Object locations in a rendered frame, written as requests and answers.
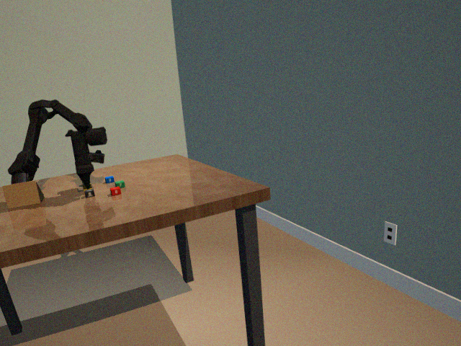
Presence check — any red block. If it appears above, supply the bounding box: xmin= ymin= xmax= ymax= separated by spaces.
xmin=110 ymin=186 xmax=121 ymax=195

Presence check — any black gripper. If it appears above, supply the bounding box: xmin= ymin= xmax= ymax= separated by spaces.
xmin=73 ymin=146 xmax=94 ymax=189

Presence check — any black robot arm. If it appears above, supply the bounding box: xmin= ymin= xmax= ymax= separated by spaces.
xmin=8 ymin=99 xmax=107 ymax=184

